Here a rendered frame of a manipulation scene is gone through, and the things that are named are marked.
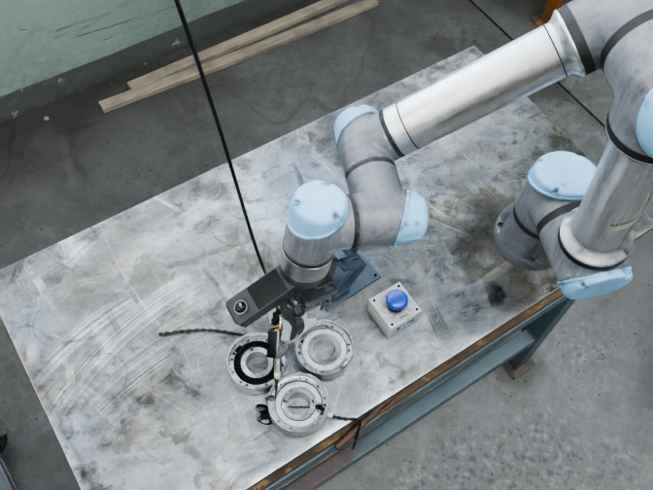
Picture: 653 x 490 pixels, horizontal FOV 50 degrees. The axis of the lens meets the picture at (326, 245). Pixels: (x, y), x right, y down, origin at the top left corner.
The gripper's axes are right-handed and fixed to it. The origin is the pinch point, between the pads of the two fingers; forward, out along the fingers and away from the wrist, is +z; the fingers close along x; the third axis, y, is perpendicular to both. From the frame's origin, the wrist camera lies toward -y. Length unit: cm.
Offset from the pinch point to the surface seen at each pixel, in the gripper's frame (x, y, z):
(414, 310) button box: -7.3, 24.8, 1.9
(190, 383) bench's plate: 3.0, -14.6, 11.9
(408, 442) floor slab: -15, 45, 84
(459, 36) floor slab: 108, 157, 70
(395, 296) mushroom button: -4.2, 22.0, -0.7
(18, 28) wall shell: 156, 0, 56
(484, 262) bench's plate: -4.8, 45.0, 3.8
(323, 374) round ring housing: -8.9, 4.4, 5.1
